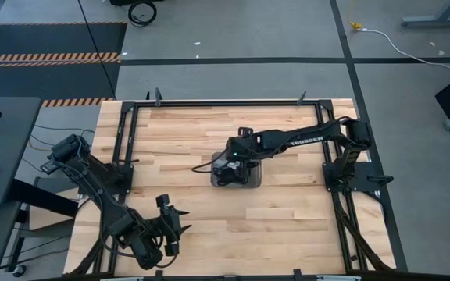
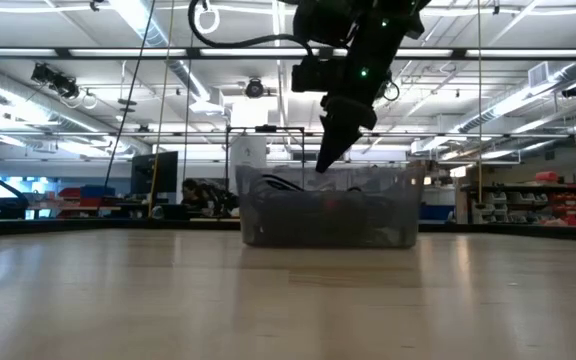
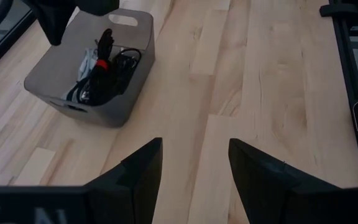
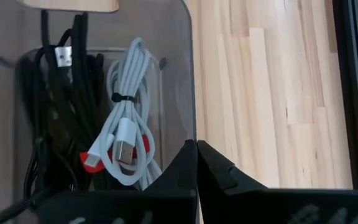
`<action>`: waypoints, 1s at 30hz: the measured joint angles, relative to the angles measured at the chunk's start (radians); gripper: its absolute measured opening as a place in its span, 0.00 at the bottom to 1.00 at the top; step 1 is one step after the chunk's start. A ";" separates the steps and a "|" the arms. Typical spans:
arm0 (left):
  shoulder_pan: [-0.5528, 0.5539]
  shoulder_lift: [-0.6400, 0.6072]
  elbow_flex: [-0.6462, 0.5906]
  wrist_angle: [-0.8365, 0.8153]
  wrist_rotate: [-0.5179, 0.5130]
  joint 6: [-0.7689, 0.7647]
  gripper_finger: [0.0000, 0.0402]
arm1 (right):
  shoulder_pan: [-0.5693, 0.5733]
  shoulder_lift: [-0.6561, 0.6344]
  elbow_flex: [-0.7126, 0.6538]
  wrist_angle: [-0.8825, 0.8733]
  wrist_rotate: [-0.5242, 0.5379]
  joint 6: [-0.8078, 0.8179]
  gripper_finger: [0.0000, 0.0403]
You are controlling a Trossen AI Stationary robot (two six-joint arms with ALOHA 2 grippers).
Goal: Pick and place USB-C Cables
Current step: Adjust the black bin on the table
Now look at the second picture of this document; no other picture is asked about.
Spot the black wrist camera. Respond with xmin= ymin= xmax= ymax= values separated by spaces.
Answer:
xmin=291 ymin=55 xmax=347 ymax=94

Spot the shelf with small parts bins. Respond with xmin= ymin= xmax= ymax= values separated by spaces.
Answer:
xmin=459 ymin=169 xmax=576 ymax=229

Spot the black flat monitor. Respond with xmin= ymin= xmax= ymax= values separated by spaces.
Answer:
xmin=129 ymin=150 xmax=180 ymax=197

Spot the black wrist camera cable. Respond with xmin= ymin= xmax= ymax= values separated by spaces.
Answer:
xmin=187 ymin=0 xmax=317 ymax=58

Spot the white hanging cable loop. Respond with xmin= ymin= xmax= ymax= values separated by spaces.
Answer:
xmin=193 ymin=0 xmax=222 ymax=36

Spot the black USB-C cable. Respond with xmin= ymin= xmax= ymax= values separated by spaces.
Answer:
xmin=262 ymin=192 xmax=400 ymax=237
xmin=260 ymin=173 xmax=305 ymax=194

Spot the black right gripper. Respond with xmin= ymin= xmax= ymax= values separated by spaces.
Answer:
xmin=315 ymin=59 xmax=392 ymax=174

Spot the silver ventilation duct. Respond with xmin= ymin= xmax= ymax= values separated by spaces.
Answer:
xmin=110 ymin=0 xmax=232 ymax=117
xmin=455 ymin=59 xmax=576 ymax=135
xmin=0 ymin=59 xmax=152 ymax=157

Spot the blue storage bin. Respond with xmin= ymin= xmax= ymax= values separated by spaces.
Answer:
xmin=419 ymin=201 xmax=457 ymax=222
xmin=79 ymin=184 xmax=117 ymax=199

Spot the black overhead camera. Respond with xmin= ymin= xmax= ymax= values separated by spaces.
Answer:
xmin=244 ymin=78 xmax=267 ymax=100

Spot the person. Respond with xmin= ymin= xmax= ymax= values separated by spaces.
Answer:
xmin=180 ymin=177 xmax=240 ymax=219

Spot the black ceiling-mounted device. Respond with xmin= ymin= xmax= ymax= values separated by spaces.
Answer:
xmin=29 ymin=62 xmax=82 ymax=100

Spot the black hanging cable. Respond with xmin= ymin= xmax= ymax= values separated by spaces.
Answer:
xmin=102 ymin=0 xmax=157 ymax=189

